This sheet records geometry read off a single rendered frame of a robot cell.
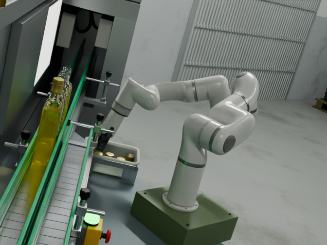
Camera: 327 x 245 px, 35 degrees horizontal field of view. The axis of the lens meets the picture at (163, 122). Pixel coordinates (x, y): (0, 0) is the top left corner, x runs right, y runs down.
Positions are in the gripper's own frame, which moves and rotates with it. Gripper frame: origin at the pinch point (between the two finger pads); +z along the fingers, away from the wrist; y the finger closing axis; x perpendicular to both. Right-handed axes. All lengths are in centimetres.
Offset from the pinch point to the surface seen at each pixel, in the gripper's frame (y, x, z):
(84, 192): 73, -9, -14
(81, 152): 18.6, -7.2, -0.7
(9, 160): 9.3, -27.8, 18.3
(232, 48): -445, 155, -25
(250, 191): -180, 153, 47
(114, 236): 47.4, 10.4, 8.0
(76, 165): 29.9, -8.2, -0.4
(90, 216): 56, -1, 1
